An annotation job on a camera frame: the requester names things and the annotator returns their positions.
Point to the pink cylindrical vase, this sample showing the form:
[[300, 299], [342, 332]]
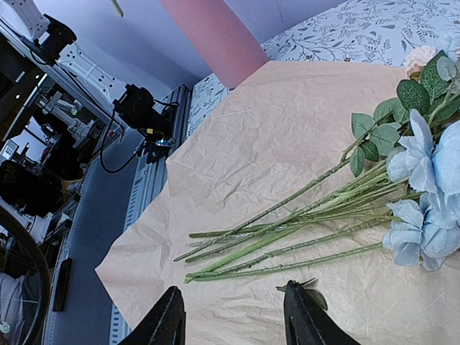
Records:
[[220, 37]]

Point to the loose dark green leaf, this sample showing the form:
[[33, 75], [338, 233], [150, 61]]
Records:
[[300, 294]]

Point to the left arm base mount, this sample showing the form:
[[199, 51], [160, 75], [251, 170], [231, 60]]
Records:
[[153, 119]]

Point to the floral patterned table mat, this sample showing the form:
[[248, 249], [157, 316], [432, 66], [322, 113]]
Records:
[[377, 32]]

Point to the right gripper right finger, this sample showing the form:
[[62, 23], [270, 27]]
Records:
[[312, 325]]

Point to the blue hydrangea flower bunch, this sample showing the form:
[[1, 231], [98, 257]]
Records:
[[414, 189]]

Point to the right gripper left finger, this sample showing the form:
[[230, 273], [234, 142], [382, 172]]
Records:
[[164, 324]]

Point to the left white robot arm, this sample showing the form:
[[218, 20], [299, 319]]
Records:
[[53, 45]]

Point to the green paper bouquet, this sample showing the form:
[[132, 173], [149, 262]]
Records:
[[282, 127]]

